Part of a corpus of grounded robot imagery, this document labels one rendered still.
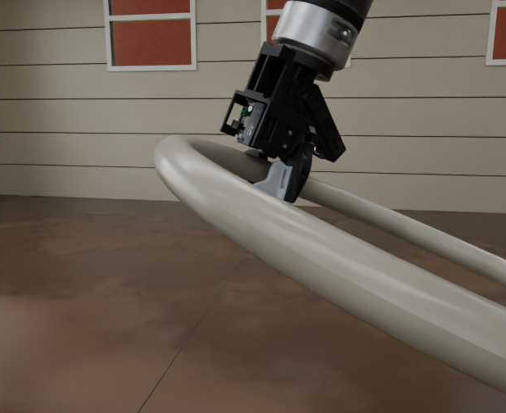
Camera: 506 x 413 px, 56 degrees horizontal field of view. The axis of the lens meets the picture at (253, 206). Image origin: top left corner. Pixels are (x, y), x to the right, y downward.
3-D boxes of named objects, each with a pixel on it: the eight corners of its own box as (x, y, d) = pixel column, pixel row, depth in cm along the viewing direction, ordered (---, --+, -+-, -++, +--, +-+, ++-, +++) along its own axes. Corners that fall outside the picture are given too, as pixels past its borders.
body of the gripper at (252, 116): (215, 135, 56) (255, 37, 54) (268, 156, 61) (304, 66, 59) (251, 152, 50) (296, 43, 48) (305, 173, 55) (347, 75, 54)
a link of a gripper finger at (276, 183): (229, 232, 53) (247, 152, 53) (267, 241, 56) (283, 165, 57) (246, 236, 50) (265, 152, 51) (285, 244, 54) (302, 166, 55)
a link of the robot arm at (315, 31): (320, 34, 60) (377, 41, 53) (304, 70, 61) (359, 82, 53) (269, -1, 54) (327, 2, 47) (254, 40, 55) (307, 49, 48)
